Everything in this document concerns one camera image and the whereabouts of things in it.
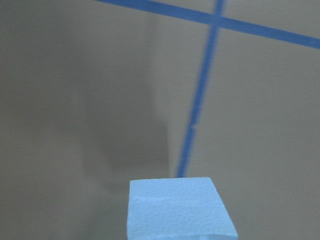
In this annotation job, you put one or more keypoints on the light blue foam block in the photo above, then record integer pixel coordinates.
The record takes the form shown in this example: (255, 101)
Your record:
(187, 208)

